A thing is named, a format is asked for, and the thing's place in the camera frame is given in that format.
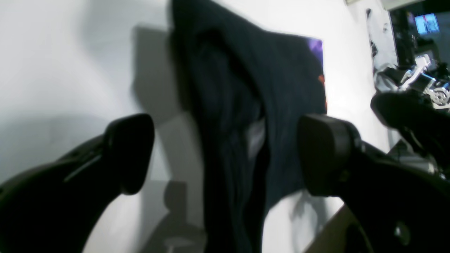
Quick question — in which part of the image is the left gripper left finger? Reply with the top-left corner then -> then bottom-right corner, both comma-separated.
0,113 -> 155,253

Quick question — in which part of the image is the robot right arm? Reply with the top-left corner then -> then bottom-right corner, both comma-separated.
370,91 -> 450,179

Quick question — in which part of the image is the black T-shirt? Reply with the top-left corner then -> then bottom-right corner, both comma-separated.
171,0 -> 327,253

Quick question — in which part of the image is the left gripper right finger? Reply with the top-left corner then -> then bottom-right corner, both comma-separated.
297,114 -> 450,253

